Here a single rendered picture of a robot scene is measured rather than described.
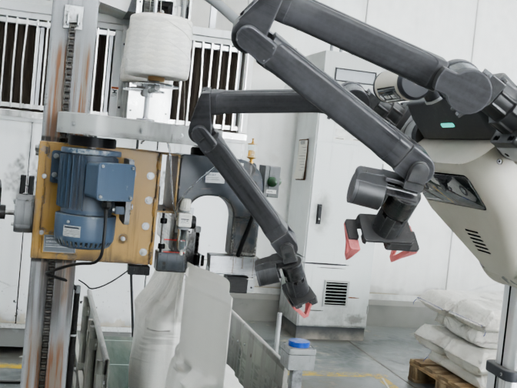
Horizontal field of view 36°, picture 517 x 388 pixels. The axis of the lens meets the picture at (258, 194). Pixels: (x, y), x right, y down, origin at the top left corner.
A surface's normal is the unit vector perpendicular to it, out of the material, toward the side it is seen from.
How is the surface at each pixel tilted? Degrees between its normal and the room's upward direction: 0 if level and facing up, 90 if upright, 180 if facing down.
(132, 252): 90
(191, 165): 90
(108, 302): 91
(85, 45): 90
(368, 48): 110
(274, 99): 103
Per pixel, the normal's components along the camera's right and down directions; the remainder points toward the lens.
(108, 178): 0.64, 0.11
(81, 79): 0.26, 0.07
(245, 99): 0.00, 0.28
